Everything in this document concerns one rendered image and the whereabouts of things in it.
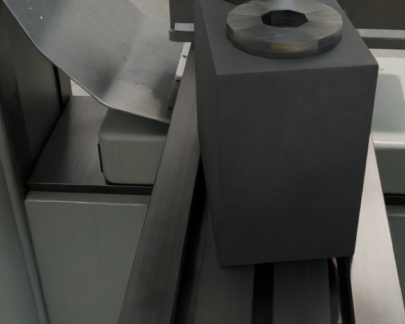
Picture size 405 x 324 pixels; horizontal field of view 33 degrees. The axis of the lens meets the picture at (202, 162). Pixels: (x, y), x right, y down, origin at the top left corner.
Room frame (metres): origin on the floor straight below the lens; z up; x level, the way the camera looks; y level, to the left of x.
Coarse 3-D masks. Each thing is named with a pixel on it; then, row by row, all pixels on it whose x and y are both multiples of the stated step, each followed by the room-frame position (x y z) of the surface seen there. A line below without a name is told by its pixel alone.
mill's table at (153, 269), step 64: (192, 64) 0.83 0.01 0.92; (192, 128) 0.67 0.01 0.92; (192, 192) 0.55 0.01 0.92; (192, 256) 0.48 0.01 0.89; (384, 256) 0.45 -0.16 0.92; (128, 320) 0.38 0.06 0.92; (192, 320) 0.40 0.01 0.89; (256, 320) 0.40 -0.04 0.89; (320, 320) 0.38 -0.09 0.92; (384, 320) 0.38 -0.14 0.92
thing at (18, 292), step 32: (0, 0) 0.90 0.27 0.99; (0, 32) 0.88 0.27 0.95; (0, 64) 0.86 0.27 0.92; (32, 64) 0.98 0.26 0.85; (0, 96) 0.84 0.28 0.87; (32, 96) 0.96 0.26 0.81; (64, 96) 1.09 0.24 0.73; (0, 128) 0.83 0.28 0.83; (32, 128) 0.94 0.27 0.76; (0, 160) 0.83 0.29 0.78; (32, 160) 0.90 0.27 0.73; (0, 192) 0.82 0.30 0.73; (0, 224) 0.81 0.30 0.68; (0, 256) 0.80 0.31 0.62; (32, 256) 0.84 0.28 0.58; (0, 288) 0.79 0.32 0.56; (32, 288) 0.83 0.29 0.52; (0, 320) 0.79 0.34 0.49; (32, 320) 0.81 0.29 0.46
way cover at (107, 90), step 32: (32, 0) 0.90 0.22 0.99; (64, 0) 0.98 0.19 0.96; (96, 0) 1.06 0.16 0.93; (128, 0) 1.13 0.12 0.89; (32, 32) 0.84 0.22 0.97; (64, 32) 0.91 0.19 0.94; (96, 32) 0.97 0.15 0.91; (128, 32) 1.04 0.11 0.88; (160, 32) 1.08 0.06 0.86; (64, 64) 0.84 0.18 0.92; (96, 64) 0.89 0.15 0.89; (128, 64) 0.94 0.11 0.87; (160, 64) 0.97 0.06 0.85; (96, 96) 0.82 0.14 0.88; (128, 96) 0.85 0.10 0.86; (160, 96) 0.87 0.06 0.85
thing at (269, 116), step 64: (256, 0) 0.54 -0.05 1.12; (320, 0) 0.57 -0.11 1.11; (256, 64) 0.45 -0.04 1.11; (320, 64) 0.45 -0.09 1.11; (256, 128) 0.44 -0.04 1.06; (320, 128) 0.45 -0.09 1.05; (256, 192) 0.44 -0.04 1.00; (320, 192) 0.45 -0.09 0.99; (256, 256) 0.44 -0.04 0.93; (320, 256) 0.45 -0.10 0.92
